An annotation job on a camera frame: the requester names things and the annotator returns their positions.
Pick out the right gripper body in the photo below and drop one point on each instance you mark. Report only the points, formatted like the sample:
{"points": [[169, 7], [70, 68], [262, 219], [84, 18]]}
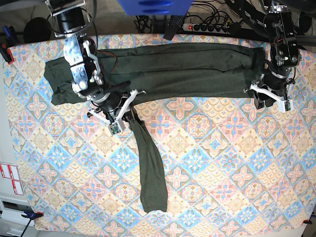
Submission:
{"points": [[111, 102]]}

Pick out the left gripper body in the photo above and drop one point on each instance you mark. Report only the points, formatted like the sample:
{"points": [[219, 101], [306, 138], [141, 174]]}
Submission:
{"points": [[275, 81]]}

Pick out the dark green long-sleeve shirt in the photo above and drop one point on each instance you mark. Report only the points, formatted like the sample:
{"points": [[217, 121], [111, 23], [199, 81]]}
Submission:
{"points": [[177, 70]]}

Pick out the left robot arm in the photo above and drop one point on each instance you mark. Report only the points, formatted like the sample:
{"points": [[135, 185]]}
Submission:
{"points": [[284, 50]]}

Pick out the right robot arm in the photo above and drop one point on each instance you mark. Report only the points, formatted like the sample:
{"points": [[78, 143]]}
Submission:
{"points": [[80, 52]]}

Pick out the colourful patterned tablecloth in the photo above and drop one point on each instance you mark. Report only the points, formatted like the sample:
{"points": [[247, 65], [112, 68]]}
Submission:
{"points": [[231, 170]]}

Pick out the blue plastic box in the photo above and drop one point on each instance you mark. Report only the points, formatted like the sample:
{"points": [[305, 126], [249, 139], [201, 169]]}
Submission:
{"points": [[155, 7]]}

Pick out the white power strip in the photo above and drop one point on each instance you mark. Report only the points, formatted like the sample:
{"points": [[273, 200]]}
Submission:
{"points": [[204, 28]]}

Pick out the black remote control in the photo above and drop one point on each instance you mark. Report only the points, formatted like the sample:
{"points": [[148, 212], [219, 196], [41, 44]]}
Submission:
{"points": [[173, 26]]}

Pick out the black round stand base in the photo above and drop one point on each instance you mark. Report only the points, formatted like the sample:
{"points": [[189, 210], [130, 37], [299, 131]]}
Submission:
{"points": [[37, 30]]}

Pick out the red white labels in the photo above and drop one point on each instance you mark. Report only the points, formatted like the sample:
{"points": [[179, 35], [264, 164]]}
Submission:
{"points": [[10, 172]]}

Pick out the blue clamp top left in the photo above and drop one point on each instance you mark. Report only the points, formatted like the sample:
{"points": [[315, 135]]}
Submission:
{"points": [[4, 48]]}

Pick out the blue clamp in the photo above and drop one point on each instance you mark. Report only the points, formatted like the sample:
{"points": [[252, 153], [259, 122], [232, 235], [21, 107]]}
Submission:
{"points": [[4, 48], [30, 216]]}

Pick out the orange clamp bottom right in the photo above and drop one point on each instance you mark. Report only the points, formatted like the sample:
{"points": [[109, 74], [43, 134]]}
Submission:
{"points": [[307, 222]]}

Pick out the blue clamp bottom left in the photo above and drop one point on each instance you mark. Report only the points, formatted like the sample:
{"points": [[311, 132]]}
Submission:
{"points": [[30, 216]]}

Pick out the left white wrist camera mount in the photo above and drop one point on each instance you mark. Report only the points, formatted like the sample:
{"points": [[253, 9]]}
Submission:
{"points": [[284, 104]]}

